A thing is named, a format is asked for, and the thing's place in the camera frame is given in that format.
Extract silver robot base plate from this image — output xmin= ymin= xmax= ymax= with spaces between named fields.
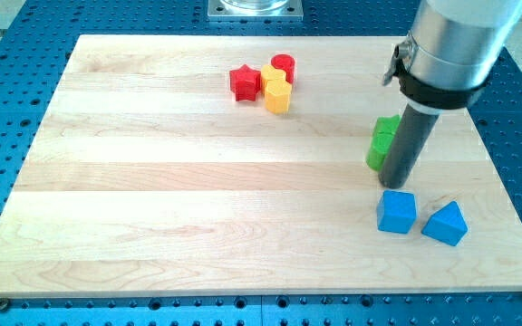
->
xmin=207 ymin=0 xmax=304 ymax=21

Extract red cylinder block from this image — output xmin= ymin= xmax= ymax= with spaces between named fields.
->
xmin=271 ymin=53 xmax=295 ymax=84

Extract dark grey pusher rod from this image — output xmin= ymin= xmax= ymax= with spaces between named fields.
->
xmin=378 ymin=104 xmax=441 ymax=189

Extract yellow hexagon block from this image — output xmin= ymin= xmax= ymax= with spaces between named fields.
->
xmin=265 ymin=80 xmax=293 ymax=114

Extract red star block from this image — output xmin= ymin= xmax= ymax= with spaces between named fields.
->
xmin=229 ymin=64 xmax=261 ymax=101

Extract blue triangle block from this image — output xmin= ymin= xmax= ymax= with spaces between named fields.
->
xmin=421 ymin=201 xmax=468 ymax=246

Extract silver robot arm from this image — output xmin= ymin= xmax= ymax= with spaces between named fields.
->
xmin=382 ymin=0 xmax=522 ymax=118

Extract left board clamp screw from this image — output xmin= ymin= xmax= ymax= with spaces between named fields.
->
xmin=0 ymin=298 xmax=11 ymax=312

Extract yellow heart block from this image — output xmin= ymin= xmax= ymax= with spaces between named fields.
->
xmin=260 ymin=64 xmax=286 ymax=93

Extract wooden board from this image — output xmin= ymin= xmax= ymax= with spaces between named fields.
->
xmin=0 ymin=34 xmax=522 ymax=298

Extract blue cube block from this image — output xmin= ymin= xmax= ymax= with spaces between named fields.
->
xmin=376 ymin=190 xmax=417 ymax=234

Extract green circle block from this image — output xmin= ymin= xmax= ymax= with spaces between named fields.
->
xmin=366 ymin=133 xmax=394 ymax=171

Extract green star block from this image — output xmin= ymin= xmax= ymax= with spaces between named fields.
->
xmin=372 ymin=115 xmax=401 ymax=136

